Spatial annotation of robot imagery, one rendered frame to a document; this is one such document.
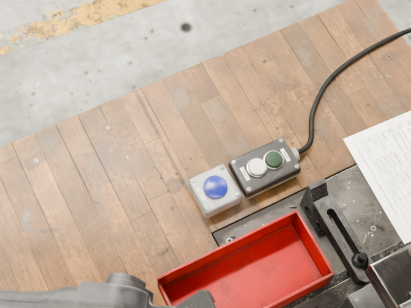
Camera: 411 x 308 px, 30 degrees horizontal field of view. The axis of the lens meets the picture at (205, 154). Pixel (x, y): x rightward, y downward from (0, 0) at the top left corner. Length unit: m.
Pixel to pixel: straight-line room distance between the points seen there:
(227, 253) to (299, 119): 0.28
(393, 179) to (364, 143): 0.08
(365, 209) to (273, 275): 0.20
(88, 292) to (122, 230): 0.48
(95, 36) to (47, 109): 0.30
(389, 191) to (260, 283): 0.28
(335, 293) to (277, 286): 0.09
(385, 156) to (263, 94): 0.24
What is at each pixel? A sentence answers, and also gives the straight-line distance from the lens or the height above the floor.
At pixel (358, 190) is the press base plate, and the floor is 0.90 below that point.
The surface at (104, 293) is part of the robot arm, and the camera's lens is 0.79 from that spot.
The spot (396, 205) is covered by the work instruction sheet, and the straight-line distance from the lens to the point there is 1.34.
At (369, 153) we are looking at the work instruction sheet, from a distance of 1.37.
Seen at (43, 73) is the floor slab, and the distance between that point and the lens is 2.47.
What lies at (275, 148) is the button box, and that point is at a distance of 1.31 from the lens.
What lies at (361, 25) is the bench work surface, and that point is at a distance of 1.50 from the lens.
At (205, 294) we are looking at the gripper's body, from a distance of 0.93.
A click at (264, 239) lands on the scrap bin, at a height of 0.90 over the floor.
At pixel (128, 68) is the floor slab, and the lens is 2.45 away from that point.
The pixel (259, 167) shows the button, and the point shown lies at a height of 0.94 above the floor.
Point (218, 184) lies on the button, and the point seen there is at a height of 0.94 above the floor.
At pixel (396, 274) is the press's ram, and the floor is 1.14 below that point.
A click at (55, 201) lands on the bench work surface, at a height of 0.90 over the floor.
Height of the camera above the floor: 2.11
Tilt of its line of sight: 66 degrees down
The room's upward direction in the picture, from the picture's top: 6 degrees clockwise
